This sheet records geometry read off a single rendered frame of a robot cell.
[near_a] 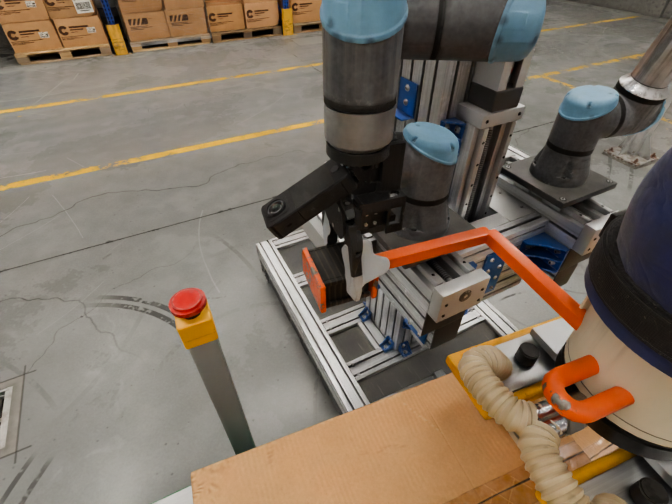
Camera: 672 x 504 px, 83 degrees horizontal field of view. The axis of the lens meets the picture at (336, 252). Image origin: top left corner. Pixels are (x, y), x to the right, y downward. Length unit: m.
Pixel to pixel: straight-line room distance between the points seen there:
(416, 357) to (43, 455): 1.54
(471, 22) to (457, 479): 0.62
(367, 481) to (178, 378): 1.42
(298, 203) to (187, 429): 1.51
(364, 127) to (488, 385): 0.33
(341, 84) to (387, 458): 0.55
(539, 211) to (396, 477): 0.86
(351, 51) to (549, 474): 0.45
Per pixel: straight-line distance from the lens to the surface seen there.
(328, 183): 0.43
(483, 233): 0.64
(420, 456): 0.71
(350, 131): 0.39
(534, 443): 0.51
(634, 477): 0.62
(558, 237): 1.25
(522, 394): 0.62
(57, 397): 2.18
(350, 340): 1.70
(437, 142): 0.80
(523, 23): 0.49
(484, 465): 0.73
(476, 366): 0.53
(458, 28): 0.47
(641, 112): 1.27
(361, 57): 0.37
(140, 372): 2.07
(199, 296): 0.79
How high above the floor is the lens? 1.60
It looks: 42 degrees down
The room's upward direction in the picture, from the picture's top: straight up
